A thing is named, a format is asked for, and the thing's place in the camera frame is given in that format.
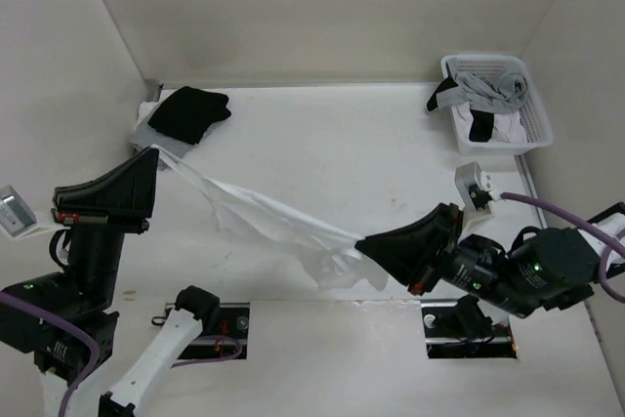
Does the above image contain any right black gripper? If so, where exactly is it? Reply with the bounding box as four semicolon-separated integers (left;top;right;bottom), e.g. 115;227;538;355
354;198;538;313

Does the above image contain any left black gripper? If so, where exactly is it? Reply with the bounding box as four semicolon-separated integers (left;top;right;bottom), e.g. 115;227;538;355
57;144;166;311

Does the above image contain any white tank top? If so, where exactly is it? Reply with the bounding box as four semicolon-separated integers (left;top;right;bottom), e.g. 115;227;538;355
153;145;389;291

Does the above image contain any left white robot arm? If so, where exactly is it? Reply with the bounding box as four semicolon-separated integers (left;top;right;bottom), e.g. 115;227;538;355
1;146;220;416

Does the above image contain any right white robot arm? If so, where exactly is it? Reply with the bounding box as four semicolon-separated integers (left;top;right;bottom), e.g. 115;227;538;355
355;204;624;342

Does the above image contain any folded grey tank top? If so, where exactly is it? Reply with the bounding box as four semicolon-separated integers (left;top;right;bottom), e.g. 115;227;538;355
129;121;197;158

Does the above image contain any folded black tank top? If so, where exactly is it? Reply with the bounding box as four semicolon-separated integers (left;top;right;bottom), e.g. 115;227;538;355
147;86;231;145

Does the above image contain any crumpled black tank top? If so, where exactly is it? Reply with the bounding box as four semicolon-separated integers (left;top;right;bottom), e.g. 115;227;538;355
426;77;494;143

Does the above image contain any crumpled grey tank top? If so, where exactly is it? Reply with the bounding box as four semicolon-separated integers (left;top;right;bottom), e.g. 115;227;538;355
427;70;528;114

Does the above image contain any white garment in basket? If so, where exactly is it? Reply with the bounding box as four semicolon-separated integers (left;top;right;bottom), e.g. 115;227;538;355
456;103;527;144

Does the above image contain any white plastic laundry basket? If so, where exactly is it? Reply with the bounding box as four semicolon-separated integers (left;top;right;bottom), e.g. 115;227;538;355
440;53;554;156

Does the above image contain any left metal table rail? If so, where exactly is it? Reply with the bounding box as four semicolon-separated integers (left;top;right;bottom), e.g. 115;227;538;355
88;80;161;304

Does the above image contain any metal table rail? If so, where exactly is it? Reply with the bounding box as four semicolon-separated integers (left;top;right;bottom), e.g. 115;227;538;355
88;80;161;304
515;155;603;344

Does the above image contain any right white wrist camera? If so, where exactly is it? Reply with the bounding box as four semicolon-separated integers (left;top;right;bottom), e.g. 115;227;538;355
454;162;500;241

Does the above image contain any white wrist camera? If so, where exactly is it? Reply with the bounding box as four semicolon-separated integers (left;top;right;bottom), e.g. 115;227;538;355
454;162;500;241
1;185;62;240

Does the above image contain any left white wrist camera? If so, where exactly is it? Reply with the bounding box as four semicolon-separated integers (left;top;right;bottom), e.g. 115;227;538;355
1;185;62;240

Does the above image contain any right metal table rail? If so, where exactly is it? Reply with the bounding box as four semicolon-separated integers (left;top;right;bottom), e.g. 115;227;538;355
515;155;603;344

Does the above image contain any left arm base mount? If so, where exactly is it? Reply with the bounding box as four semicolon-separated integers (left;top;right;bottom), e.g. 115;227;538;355
180;303;251;360

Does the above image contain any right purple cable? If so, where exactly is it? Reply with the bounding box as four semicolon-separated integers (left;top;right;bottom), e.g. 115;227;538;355
500;190;625;304

